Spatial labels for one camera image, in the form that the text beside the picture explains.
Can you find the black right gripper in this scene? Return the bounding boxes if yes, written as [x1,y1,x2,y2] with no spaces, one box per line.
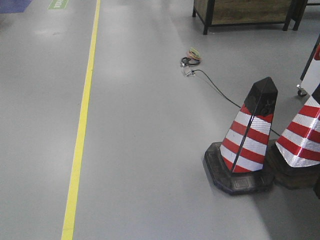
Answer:
[313,176,320,199]

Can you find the red white traffic cone right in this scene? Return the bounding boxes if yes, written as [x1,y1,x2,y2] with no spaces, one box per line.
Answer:
[267,87,320,189]

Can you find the red white traffic cone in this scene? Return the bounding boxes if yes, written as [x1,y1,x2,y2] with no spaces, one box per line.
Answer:
[204,77,278,195]
[267,87,320,189]

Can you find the red white traffic cone left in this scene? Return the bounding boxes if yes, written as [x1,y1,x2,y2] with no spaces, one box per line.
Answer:
[204,77,278,195]

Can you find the wooden black framed cabinet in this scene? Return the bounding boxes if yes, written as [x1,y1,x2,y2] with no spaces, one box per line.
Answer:
[192,0,308,35]

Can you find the black floor cable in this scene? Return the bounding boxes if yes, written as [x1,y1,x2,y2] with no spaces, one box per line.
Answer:
[192,69,280,137]

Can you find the coiled coloured wires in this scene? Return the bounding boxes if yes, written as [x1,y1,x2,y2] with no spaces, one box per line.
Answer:
[180,47,202,68]

